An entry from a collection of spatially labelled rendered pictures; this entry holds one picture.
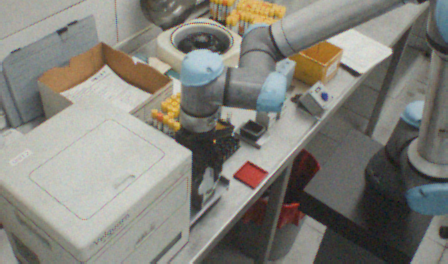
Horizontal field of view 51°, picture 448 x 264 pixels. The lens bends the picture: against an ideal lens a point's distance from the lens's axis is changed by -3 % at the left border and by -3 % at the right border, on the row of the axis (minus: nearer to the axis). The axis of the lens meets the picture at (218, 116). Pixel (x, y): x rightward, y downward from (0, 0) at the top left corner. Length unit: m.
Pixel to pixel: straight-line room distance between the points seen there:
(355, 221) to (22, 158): 0.73
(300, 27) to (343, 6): 0.09
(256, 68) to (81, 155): 0.36
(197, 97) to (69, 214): 0.30
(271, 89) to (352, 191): 0.44
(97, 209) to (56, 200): 0.07
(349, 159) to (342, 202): 0.15
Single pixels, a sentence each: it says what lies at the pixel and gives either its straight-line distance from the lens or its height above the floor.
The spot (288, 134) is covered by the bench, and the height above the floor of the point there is 0.87.
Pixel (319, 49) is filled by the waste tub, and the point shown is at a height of 0.93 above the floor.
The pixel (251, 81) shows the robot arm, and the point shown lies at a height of 1.30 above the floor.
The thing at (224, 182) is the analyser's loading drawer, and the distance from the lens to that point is 1.19.
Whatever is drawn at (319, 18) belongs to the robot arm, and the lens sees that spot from 0.92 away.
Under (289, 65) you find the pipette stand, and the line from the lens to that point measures 1.50.
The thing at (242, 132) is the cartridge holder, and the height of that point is 0.90.
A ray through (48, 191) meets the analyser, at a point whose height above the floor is 1.17.
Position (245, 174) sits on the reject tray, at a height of 0.88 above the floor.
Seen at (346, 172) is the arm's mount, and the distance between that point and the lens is 1.24.
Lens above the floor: 1.82
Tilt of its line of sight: 42 degrees down
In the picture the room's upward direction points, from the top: 5 degrees clockwise
